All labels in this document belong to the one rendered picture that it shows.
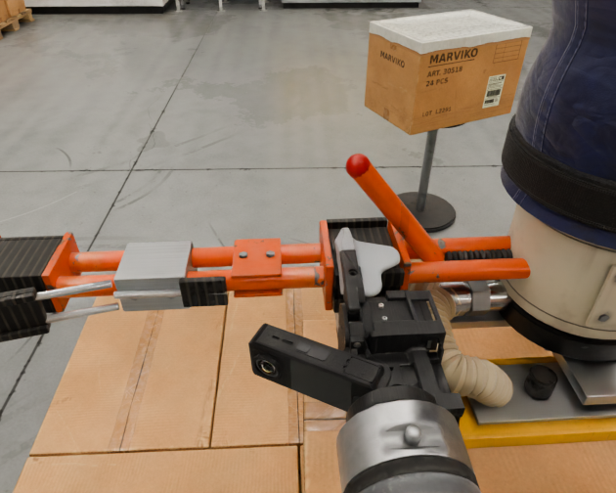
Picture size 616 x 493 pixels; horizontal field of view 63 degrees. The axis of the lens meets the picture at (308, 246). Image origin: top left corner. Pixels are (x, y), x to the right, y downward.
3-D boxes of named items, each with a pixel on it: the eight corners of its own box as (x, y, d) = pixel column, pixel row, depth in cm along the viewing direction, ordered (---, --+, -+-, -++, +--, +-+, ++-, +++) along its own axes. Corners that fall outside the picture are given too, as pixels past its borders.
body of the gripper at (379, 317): (417, 340, 49) (453, 454, 40) (330, 344, 49) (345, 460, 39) (427, 282, 45) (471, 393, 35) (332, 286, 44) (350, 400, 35)
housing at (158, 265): (198, 269, 57) (193, 238, 54) (191, 311, 51) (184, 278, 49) (136, 272, 56) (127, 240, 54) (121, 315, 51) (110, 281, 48)
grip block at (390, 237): (388, 254, 59) (393, 212, 55) (407, 313, 51) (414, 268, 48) (318, 257, 59) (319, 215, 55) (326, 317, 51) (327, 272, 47)
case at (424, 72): (410, 136, 224) (421, 42, 200) (363, 106, 253) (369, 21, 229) (510, 112, 245) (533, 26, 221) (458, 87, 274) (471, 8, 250)
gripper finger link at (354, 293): (355, 269, 49) (366, 349, 44) (336, 270, 49) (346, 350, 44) (359, 240, 45) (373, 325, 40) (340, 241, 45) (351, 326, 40)
